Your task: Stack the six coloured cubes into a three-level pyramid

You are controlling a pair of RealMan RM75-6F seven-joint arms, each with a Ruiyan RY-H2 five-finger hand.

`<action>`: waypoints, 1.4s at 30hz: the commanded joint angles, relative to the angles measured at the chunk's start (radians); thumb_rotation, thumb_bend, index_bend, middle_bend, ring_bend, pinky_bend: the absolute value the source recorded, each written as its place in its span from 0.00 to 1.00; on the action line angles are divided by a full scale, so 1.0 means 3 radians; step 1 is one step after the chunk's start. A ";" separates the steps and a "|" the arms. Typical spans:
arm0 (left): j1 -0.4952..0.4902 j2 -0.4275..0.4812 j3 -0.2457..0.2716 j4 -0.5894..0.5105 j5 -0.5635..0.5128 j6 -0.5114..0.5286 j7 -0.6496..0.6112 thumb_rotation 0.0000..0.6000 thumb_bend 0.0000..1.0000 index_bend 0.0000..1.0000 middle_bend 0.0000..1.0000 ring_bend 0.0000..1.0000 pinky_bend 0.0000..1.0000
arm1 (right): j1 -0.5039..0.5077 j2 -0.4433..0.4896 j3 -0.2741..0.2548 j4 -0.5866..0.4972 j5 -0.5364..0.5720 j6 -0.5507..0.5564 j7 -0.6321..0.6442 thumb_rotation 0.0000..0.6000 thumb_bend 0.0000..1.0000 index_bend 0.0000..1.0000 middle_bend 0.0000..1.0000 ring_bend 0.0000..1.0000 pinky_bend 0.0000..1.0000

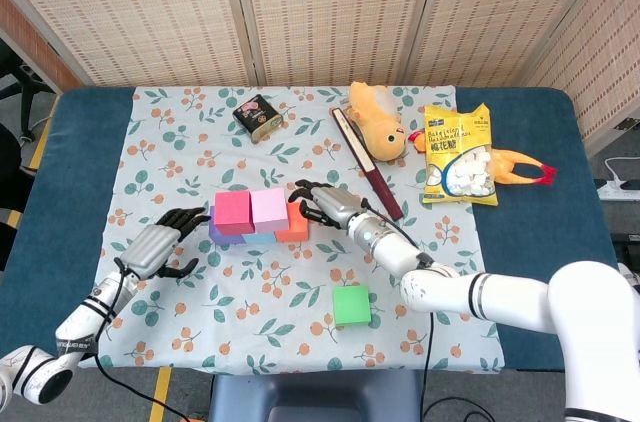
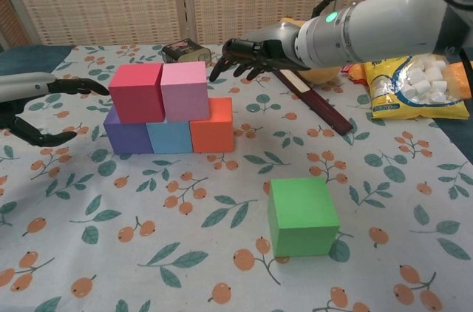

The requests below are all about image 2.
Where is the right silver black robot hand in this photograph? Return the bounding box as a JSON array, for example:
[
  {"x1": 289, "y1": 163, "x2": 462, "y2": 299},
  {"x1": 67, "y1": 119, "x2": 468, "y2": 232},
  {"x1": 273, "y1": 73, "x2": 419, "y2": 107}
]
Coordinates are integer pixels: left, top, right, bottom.
[{"x1": 208, "y1": 22, "x2": 310, "y2": 83}]

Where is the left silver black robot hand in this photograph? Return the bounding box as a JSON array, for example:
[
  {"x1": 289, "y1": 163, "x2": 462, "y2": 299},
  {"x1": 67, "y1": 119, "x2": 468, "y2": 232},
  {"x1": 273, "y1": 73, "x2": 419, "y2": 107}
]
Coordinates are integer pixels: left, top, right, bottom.
[{"x1": 0, "y1": 71, "x2": 111, "y2": 149}]

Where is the pink foam cube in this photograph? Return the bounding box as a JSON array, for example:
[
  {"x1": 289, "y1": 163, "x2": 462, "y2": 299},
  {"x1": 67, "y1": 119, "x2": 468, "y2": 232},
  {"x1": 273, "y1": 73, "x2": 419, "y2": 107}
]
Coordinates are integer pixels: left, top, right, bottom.
[{"x1": 160, "y1": 61, "x2": 211, "y2": 123}]

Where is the red foam cube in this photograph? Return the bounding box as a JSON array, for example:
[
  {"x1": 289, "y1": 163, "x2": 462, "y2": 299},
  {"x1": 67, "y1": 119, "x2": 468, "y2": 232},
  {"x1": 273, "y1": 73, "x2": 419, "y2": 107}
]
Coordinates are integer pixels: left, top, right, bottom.
[{"x1": 108, "y1": 63, "x2": 166, "y2": 123}]

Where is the orange foam cube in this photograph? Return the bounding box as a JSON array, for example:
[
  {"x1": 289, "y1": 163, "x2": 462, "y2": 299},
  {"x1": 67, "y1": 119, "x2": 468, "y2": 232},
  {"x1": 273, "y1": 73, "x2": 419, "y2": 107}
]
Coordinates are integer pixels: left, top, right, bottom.
[{"x1": 189, "y1": 97, "x2": 235, "y2": 154}]

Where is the purple foam cube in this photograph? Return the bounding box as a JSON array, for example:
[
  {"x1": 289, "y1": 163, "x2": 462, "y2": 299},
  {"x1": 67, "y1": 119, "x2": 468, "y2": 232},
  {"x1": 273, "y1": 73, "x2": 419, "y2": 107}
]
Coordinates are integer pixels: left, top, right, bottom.
[{"x1": 103, "y1": 108, "x2": 154, "y2": 155}]

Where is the green foam cube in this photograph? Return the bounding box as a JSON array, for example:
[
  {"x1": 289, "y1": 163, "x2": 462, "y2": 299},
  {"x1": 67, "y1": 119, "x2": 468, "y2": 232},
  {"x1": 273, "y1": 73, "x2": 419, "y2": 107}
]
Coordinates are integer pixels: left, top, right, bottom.
[{"x1": 267, "y1": 177, "x2": 340, "y2": 258}]

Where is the yellow plush chick toy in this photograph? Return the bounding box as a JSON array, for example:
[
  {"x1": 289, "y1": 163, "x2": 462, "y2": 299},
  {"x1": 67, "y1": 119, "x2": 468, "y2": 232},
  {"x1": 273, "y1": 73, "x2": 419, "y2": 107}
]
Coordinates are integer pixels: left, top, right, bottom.
[{"x1": 279, "y1": 17, "x2": 341, "y2": 86}]

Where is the dark red folded fan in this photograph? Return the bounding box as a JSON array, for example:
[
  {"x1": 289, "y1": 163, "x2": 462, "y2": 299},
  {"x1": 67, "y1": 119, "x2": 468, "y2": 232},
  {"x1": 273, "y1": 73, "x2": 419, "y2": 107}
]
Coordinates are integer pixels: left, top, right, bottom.
[{"x1": 273, "y1": 67, "x2": 354, "y2": 135}]

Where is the black metal tin can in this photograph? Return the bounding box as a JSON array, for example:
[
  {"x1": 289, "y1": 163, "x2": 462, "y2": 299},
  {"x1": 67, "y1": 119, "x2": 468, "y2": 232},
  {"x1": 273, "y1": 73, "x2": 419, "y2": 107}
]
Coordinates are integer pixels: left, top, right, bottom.
[{"x1": 161, "y1": 38, "x2": 212, "y2": 68}]

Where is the yellow marshmallow bag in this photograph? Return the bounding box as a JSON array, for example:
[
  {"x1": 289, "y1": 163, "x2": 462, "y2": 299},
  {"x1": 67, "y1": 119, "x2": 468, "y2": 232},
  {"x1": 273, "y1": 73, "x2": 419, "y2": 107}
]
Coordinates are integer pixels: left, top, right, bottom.
[{"x1": 364, "y1": 53, "x2": 470, "y2": 121}]

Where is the light blue foam cube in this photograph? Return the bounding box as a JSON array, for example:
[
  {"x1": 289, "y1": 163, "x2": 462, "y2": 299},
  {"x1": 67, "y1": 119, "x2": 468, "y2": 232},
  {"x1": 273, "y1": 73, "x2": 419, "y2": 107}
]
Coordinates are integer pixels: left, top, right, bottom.
[{"x1": 146, "y1": 121, "x2": 195, "y2": 154}]

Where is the floral print tablecloth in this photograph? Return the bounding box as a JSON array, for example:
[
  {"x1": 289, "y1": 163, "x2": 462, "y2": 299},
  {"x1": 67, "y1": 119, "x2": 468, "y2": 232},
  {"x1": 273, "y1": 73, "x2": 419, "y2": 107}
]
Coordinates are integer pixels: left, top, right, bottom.
[{"x1": 0, "y1": 44, "x2": 473, "y2": 312}]

